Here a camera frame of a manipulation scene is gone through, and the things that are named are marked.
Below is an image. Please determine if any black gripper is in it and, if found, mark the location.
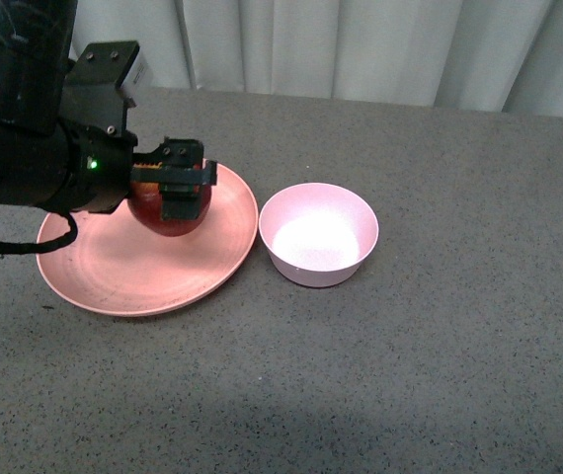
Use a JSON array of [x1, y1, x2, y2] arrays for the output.
[[39, 120, 218, 214]]

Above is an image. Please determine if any red apple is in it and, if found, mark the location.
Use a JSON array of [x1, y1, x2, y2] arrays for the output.
[[126, 181, 212, 237]]

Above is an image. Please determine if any pink round plate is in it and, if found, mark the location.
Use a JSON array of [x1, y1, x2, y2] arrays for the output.
[[37, 166, 259, 317]]

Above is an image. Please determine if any light pink bowl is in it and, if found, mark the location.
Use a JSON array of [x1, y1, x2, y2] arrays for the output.
[[259, 183, 379, 288]]

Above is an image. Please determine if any white pleated curtain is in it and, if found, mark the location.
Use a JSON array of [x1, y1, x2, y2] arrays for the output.
[[70, 1, 563, 117]]

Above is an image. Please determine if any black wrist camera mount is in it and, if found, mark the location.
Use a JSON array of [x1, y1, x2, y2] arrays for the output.
[[60, 40, 152, 137]]

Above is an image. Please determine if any black cable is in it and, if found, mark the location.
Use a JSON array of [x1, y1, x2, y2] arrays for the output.
[[0, 201, 79, 257]]

